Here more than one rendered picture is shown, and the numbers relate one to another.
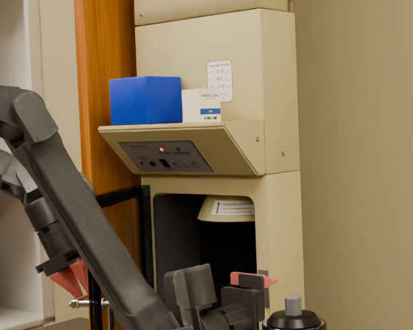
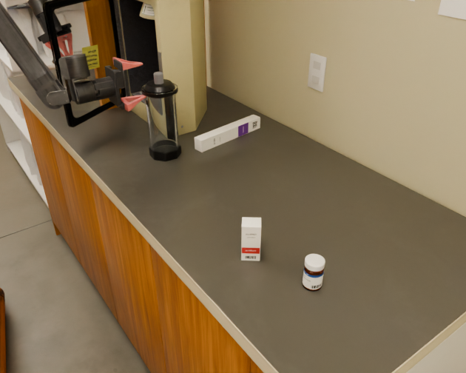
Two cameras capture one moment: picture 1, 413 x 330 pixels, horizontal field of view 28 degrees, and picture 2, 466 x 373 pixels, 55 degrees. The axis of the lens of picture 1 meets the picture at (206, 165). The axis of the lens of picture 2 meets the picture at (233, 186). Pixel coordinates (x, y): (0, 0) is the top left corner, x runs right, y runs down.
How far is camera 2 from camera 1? 0.69 m
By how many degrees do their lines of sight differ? 32
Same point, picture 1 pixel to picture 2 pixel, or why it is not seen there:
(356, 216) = (257, 16)
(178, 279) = (62, 62)
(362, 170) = not seen: outside the picture
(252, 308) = (114, 81)
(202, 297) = (75, 74)
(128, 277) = (27, 60)
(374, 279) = (262, 58)
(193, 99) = not seen: outside the picture
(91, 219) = (1, 24)
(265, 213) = (157, 18)
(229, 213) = (149, 13)
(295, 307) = (157, 79)
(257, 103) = not seen: outside the picture
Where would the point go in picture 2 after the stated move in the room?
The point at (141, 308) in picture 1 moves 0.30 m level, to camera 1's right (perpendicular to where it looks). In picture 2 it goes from (35, 78) to (145, 87)
